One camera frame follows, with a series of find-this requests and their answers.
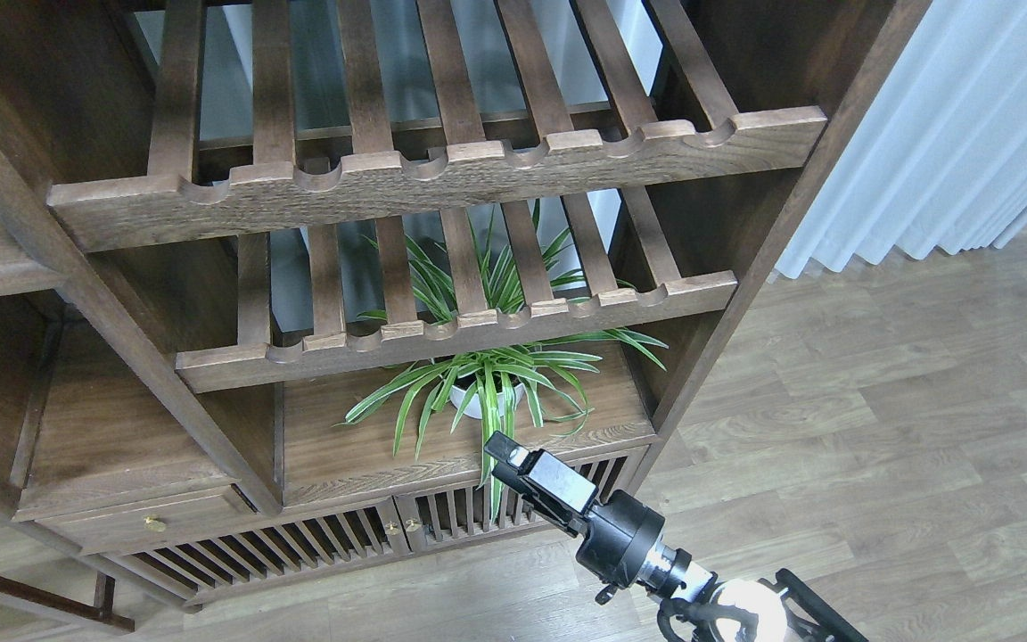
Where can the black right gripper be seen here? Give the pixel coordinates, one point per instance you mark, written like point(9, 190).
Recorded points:
point(622, 538)

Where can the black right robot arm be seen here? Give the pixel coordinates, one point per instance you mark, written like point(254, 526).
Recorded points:
point(739, 610)

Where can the right slatted cabinet door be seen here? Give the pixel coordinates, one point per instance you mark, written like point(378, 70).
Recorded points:
point(467, 512)

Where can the slatted cabinet door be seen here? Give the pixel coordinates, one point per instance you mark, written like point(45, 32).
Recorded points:
point(202, 570)
point(467, 512)

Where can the white plant pot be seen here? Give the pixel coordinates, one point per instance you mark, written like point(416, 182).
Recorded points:
point(472, 407)

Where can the green spider plant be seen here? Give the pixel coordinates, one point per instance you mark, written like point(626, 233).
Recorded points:
point(425, 385)

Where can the left slatted cabinet door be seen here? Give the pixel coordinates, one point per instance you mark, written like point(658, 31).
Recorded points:
point(202, 570)

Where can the dark wooden bookshelf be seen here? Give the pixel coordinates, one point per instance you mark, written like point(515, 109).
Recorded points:
point(180, 315)

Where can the brass drawer knob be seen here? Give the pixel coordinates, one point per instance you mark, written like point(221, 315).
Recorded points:
point(153, 523)

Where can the small wooden drawer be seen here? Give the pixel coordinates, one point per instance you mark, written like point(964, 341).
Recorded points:
point(133, 526)

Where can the white pleated curtain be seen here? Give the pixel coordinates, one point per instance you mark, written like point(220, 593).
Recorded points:
point(940, 159)

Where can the wooden side furniture frame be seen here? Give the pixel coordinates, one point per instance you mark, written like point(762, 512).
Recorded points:
point(97, 615)

